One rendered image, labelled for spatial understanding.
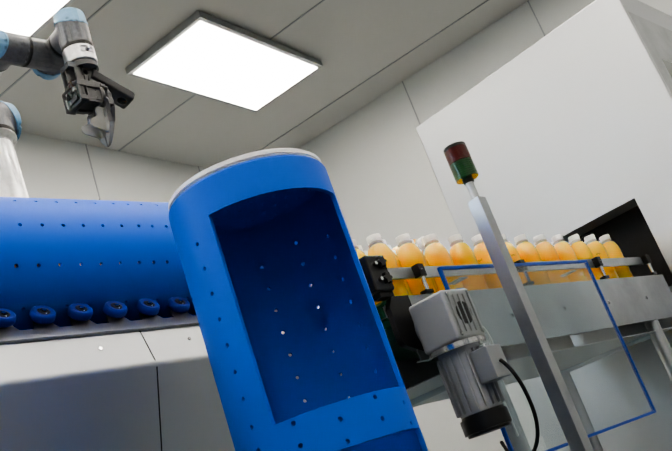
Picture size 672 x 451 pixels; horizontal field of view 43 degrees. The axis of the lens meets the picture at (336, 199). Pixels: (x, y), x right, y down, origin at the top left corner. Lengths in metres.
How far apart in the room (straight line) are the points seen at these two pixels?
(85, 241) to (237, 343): 0.48
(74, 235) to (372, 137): 5.43
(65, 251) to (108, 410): 0.30
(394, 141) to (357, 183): 0.47
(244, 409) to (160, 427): 0.38
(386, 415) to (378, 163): 5.67
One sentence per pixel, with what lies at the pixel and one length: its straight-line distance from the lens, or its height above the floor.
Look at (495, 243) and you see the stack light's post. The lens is 2.24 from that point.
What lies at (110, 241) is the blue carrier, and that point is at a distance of 1.72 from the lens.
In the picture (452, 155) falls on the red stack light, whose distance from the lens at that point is 2.30.
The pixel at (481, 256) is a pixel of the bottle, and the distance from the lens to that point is 2.58.
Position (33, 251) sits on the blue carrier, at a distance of 1.63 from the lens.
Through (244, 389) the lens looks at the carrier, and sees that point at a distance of 1.32.
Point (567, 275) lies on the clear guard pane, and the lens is 2.71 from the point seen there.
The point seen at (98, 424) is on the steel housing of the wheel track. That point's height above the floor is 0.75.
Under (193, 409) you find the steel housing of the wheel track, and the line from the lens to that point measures 1.72.
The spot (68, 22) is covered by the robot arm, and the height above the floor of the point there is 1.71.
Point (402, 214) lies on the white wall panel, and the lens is 6.74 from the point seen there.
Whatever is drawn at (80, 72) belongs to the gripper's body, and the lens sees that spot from 2.11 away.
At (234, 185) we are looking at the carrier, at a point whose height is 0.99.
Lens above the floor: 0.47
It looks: 19 degrees up
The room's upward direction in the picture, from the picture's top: 20 degrees counter-clockwise
